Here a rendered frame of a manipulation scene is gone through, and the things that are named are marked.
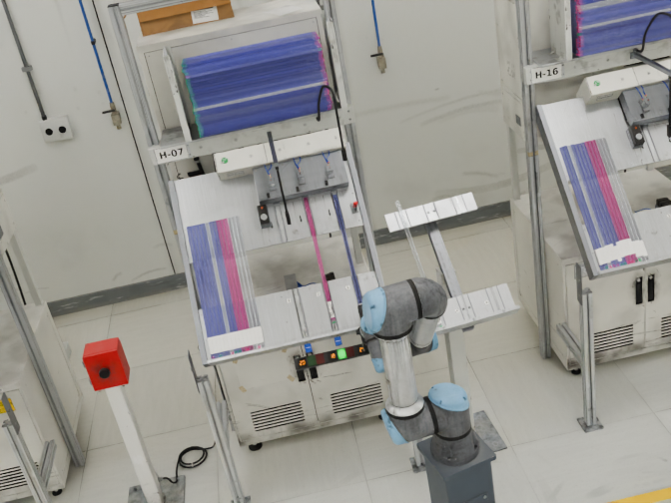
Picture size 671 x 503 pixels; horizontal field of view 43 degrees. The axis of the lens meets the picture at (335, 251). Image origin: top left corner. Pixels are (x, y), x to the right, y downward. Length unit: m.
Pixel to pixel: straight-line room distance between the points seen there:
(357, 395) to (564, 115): 1.42
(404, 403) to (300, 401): 1.14
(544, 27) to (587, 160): 0.55
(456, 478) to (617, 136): 1.50
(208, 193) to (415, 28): 1.93
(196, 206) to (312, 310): 0.59
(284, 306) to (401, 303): 0.86
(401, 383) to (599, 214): 1.19
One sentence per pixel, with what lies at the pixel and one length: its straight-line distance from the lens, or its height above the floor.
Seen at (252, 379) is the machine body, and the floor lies 0.39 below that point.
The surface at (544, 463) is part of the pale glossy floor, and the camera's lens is 3.49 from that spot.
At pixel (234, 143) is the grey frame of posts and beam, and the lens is 3.21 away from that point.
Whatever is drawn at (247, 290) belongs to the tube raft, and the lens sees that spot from 3.09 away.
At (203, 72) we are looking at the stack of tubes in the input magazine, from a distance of 3.10.
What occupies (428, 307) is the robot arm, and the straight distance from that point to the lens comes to 2.34.
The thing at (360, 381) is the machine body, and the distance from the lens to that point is 3.57.
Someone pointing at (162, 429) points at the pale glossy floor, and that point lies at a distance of 4.06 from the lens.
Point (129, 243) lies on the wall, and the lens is 5.03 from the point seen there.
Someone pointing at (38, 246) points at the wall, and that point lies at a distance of 5.10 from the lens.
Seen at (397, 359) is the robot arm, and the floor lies 0.98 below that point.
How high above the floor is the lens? 2.39
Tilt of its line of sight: 28 degrees down
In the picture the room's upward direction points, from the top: 11 degrees counter-clockwise
